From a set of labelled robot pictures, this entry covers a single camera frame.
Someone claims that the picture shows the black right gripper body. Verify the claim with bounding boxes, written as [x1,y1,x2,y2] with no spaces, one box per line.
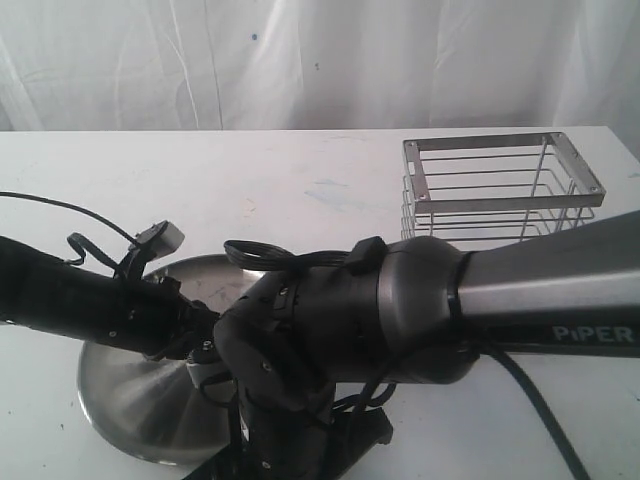
[187,389,393,479]

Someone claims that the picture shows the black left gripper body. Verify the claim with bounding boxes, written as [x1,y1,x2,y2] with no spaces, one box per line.
[107,277,220,360]

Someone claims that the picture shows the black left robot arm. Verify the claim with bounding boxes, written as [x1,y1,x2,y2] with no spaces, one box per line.
[1,237,219,360]

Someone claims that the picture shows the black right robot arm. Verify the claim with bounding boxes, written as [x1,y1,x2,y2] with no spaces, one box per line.
[193,212,639,479]

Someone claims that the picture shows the round stainless steel plate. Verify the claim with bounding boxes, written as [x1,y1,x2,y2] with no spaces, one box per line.
[77,255,262,466]

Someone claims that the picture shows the white backdrop curtain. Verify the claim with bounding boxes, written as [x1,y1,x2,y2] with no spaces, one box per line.
[1,1,639,137]

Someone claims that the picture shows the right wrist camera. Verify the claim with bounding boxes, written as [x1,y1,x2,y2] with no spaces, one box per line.
[186,340,232,392]

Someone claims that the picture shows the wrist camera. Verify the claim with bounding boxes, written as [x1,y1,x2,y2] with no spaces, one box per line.
[186,340,232,392]
[114,220,185,281]

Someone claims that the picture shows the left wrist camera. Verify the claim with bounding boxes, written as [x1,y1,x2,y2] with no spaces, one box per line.
[114,220,185,281]

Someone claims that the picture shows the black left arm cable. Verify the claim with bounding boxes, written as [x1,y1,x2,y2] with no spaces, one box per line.
[0,190,139,266]

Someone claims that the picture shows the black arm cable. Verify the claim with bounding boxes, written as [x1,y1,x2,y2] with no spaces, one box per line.
[0,190,139,266]
[199,238,596,480]

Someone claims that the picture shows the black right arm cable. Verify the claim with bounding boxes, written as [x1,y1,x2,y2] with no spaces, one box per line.
[199,238,596,480]

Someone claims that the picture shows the steel wire utensil rack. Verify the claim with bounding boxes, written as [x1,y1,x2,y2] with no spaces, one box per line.
[401,131,606,249]

